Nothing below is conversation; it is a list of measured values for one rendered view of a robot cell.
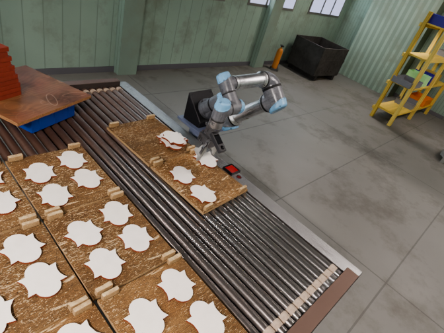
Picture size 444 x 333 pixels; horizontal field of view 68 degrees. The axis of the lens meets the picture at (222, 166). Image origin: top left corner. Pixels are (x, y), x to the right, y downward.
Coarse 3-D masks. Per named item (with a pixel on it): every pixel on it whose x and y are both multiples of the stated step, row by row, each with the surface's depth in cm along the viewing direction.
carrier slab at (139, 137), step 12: (144, 120) 210; (156, 120) 214; (120, 132) 192; (132, 132) 195; (144, 132) 199; (156, 132) 202; (132, 144) 185; (144, 144) 189; (156, 144) 192; (144, 156) 179; (156, 156) 182; (168, 156) 185
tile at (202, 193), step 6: (192, 186) 167; (198, 186) 169; (204, 186) 170; (192, 192) 164; (198, 192) 165; (204, 192) 166; (210, 192) 167; (198, 198) 161; (204, 198) 162; (210, 198) 164
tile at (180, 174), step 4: (176, 168) 176; (180, 168) 177; (184, 168) 178; (172, 172) 172; (176, 172) 173; (180, 172) 174; (184, 172) 175; (188, 172) 176; (176, 176) 170; (180, 176) 171; (184, 176) 172; (188, 176) 173; (192, 176) 174; (176, 180) 169; (180, 180) 169; (184, 180) 170; (188, 180) 170; (184, 184) 169
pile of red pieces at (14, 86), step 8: (0, 48) 156; (8, 48) 160; (0, 56) 158; (8, 56) 162; (0, 64) 159; (8, 64) 163; (0, 72) 161; (8, 72) 165; (0, 80) 162; (8, 80) 166; (16, 80) 170; (0, 88) 164; (8, 88) 168; (16, 88) 172; (0, 96) 166; (8, 96) 170
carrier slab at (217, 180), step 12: (180, 156) 189; (192, 156) 192; (156, 168) 173; (168, 168) 176; (192, 168) 182; (204, 168) 185; (216, 168) 188; (168, 180) 168; (192, 180) 173; (204, 180) 176; (216, 180) 179; (228, 180) 182; (180, 192) 163; (216, 192) 170; (228, 192) 173; (240, 192) 176; (192, 204) 159; (204, 204) 161; (216, 204) 163
